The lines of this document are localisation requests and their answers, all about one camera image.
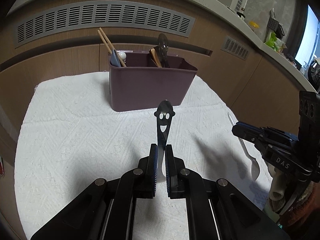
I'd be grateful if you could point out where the green bag on counter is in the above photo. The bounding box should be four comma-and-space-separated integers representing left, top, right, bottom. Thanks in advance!
264, 31, 287, 54

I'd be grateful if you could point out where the yellow bowl on counter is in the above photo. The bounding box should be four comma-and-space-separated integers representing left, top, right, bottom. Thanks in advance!
248, 21, 259, 31

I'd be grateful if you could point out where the white round utensil knob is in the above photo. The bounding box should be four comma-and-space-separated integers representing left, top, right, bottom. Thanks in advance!
118, 51, 126, 62

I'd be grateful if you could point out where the white textured towel mat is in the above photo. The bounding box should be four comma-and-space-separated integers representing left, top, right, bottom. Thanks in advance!
14, 72, 271, 238

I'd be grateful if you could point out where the gloved operator hand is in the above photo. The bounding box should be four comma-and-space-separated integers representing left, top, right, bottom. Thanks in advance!
265, 164, 319, 234

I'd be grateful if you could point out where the dark brown spoon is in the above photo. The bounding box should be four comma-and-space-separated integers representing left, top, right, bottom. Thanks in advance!
158, 33, 169, 68

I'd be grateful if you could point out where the maroon plastic utensil holder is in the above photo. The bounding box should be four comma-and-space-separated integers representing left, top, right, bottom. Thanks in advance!
109, 51, 197, 112

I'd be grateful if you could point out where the wooden spoon handle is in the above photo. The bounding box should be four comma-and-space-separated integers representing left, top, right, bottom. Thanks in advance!
149, 48, 162, 68

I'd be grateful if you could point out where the blue plastic spoon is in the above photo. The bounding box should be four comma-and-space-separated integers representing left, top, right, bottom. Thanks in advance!
110, 50, 121, 67

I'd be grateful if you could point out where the long grey vent grille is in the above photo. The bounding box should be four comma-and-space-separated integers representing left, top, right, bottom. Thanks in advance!
14, 0, 195, 48

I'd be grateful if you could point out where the white plastic spoon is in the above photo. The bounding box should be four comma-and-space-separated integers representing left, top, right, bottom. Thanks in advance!
227, 112, 261, 182

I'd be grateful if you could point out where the small grey vent grille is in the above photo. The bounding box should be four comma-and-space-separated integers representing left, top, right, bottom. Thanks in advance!
221, 36, 249, 61

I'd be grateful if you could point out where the dark metal smiley spoon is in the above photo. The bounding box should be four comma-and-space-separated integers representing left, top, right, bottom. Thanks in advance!
154, 100, 175, 181

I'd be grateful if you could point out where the wooden chopstick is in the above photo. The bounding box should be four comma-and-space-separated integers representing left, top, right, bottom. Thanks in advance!
99, 27, 127, 67
97, 28, 125, 67

